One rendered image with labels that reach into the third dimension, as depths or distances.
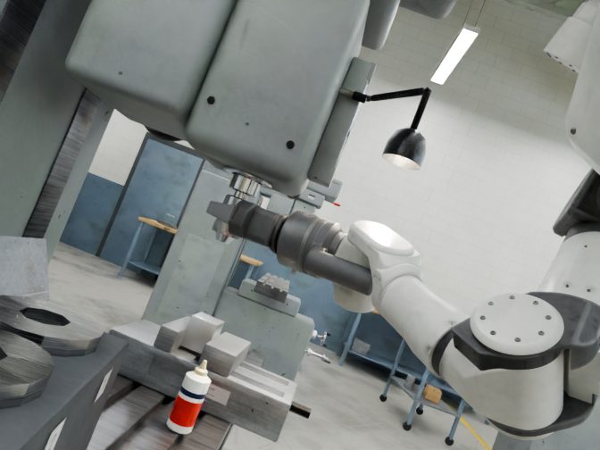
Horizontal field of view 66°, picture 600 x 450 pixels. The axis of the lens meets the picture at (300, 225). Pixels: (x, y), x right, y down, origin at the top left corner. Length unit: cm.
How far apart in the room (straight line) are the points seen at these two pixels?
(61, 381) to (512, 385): 37
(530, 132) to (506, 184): 91
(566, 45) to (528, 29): 810
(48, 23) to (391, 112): 704
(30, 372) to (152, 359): 59
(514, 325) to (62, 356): 37
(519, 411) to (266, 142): 45
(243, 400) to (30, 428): 61
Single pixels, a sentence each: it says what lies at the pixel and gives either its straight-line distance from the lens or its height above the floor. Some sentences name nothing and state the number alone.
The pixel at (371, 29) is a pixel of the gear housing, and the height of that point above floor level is 163.
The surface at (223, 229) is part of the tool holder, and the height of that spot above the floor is 121.
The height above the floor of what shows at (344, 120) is 145.
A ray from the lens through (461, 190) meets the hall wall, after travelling 766.
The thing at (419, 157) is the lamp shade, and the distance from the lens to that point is 83.
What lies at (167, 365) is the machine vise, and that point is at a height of 95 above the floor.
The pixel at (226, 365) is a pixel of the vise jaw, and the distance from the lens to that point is 85.
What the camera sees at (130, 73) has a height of 137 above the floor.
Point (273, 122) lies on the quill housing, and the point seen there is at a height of 138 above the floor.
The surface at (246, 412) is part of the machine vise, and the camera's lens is 87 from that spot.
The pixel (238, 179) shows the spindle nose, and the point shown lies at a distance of 74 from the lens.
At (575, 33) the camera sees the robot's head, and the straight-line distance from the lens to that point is 69.
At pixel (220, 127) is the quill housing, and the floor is 135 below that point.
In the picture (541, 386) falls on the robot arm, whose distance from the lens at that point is 48.
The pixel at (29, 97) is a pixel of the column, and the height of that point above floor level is 130.
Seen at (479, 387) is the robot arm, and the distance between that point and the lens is 49.
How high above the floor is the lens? 122
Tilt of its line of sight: 3 degrees up
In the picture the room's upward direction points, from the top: 21 degrees clockwise
